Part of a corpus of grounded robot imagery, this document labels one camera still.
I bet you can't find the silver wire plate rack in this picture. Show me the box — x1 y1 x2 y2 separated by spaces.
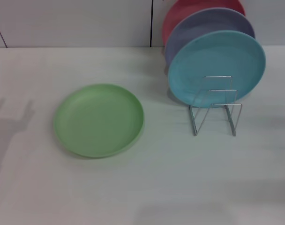
188 75 243 137

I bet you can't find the purple round plate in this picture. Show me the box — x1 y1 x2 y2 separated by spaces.
164 7 256 69

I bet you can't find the light green round plate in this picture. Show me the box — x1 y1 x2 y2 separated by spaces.
52 83 145 159

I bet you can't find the light blue round plate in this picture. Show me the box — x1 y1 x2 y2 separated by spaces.
167 30 267 109

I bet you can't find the red round plate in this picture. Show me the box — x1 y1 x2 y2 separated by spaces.
162 0 247 56

